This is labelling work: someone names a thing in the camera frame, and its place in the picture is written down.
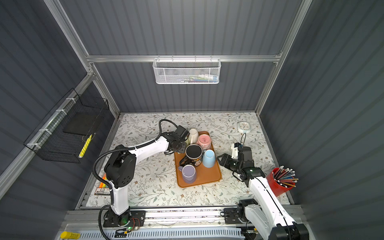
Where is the white mug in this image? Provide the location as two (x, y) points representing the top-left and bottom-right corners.
(189, 129), (199, 144)

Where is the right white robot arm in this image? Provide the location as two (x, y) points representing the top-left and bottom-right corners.
(217, 147), (310, 240)

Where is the pink mug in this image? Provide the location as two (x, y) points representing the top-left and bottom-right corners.
(197, 134), (212, 151)

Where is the white ribbed cable duct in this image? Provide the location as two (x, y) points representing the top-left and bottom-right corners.
(79, 227), (245, 240)

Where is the white wire basket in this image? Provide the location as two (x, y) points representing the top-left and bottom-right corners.
(153, 58), (222, 85)

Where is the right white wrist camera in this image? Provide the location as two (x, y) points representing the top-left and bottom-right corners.
(231, 143), (243, 160)

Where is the black wire basket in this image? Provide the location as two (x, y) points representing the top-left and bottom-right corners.
(24, 91), (109, 164)

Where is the purple mug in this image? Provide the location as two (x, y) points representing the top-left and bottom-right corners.
(178, 165), (197, 184)

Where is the light blue mug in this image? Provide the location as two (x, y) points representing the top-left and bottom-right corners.
(203, 150), (216, 168)

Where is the black mug red inside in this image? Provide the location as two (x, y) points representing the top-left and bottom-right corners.
(179, 144), (203, 167)

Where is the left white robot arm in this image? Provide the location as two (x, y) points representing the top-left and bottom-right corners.
(92, 119), (190, 228)

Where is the orange plastic tray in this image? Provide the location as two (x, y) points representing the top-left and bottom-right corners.
(175, 131), (222, 188)

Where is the yellow marker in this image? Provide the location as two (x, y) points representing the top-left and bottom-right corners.
(60, 231), (81, 240)

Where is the red pencil cup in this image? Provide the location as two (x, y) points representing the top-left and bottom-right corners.
(267, 168), (297, 197)

